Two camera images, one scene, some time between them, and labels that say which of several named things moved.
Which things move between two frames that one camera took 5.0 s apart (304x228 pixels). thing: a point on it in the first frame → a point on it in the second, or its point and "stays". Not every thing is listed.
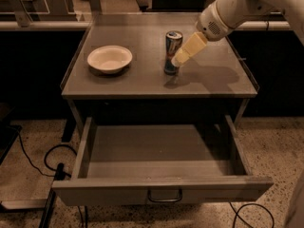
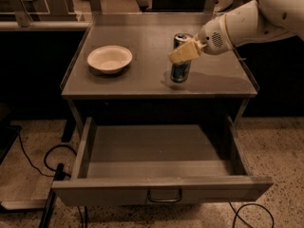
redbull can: x=174 y=40 → x=180 y=70
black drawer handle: x=164 y=200 stays
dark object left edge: x=9 y=134 stays
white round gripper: x=211 y=23 → x=213 y=38
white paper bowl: x=109 y=59 stays
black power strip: x=48 y=209 stays
